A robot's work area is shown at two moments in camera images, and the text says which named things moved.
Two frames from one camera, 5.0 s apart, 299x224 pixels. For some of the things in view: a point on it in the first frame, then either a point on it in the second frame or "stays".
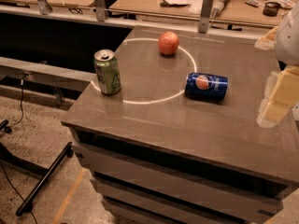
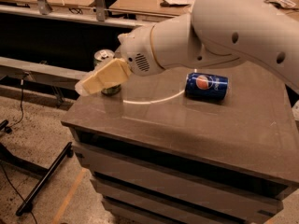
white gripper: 289,39 → 137,51
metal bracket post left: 45,7 stays
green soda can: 107,71 stays
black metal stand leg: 26,205 stays
